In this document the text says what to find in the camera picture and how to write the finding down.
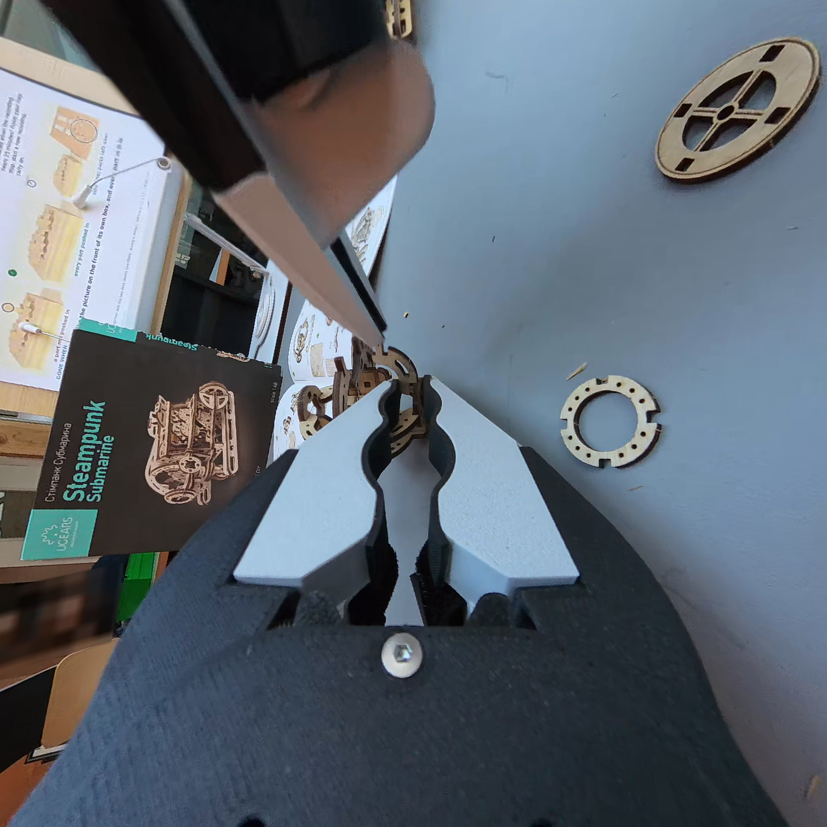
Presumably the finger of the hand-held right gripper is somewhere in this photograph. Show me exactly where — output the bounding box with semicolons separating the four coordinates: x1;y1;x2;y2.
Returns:
212;173;389;351

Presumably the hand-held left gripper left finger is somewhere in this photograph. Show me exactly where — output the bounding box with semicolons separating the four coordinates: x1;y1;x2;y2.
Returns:
233;380;396;626

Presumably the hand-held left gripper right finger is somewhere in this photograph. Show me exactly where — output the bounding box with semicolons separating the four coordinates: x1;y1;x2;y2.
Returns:
417;376;580;624

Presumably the small wooden model assembly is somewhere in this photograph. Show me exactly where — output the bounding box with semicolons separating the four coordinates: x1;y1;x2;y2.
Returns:
297;336;430;460

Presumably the black model kit box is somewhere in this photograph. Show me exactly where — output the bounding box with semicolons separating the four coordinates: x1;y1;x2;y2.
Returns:
21;318;284;562

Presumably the person's right hand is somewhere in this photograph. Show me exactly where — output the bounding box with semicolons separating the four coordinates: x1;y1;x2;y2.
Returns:
268;55;389;124

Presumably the white assembly instruction booklet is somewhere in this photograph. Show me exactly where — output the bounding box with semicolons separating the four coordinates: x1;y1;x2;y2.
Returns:
271;173;400;453

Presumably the wooden display board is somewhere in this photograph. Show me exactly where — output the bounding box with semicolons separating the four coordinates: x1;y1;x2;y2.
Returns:
0;35;195;417

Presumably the green plastic bin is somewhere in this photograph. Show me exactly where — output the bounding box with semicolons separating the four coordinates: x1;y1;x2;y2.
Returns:
116;551;161;622

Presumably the tan wooden chair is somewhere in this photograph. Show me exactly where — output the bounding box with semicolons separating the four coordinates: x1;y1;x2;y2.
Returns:
39;636;122;753

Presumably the spoked wooden wheel disc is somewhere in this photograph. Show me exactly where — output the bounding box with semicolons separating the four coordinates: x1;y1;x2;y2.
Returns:
654;37;821;183

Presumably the white wire book stand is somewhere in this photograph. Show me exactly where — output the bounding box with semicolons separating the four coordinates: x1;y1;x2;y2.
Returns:
184;213;293;359

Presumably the notched wooden ring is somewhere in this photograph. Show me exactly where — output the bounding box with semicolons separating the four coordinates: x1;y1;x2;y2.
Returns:
560;375;663;469

